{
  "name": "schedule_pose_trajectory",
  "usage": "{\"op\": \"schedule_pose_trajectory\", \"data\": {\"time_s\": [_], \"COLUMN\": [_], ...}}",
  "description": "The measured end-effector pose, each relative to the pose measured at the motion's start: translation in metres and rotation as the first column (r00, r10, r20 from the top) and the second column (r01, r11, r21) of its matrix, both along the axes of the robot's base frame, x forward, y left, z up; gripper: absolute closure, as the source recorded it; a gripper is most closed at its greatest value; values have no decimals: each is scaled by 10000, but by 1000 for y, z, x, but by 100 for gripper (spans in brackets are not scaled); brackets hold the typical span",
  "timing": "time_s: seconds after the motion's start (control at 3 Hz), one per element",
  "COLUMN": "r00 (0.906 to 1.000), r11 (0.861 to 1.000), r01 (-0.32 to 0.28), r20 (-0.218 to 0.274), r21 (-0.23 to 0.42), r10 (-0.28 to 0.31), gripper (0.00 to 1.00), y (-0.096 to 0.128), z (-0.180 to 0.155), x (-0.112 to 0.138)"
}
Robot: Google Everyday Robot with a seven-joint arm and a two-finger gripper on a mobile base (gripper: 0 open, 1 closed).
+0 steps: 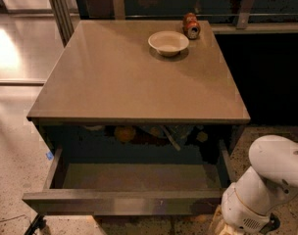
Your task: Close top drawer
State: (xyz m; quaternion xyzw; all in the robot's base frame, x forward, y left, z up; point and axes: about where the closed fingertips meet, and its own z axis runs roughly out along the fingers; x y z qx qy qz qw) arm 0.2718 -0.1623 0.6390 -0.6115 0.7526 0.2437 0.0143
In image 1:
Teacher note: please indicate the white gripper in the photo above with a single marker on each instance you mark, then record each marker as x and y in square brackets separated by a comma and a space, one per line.
[241, 210]

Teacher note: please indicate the grey top drawer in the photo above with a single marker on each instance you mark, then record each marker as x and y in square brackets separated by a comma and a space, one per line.
[132, 189]

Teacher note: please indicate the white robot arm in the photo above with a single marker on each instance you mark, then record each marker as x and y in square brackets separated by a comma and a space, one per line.
[270, 181]

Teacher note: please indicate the orange fruit in drawer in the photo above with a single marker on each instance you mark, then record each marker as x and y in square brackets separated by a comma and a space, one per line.
[124, 133]

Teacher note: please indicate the grey drawer cabinet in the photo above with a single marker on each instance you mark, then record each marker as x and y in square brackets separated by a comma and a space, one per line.
[109, 76]

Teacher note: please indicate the black object on floor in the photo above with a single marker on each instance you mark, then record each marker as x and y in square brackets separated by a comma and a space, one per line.
[39, 222]

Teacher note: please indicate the blue tape piece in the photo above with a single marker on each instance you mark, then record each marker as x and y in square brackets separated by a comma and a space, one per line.
[49, 155]

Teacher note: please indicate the white bowl on cabinet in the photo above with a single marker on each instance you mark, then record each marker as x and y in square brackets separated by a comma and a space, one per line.
[168, 43]

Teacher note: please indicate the red soda can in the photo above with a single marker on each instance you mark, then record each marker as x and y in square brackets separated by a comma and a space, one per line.
[190, 26]

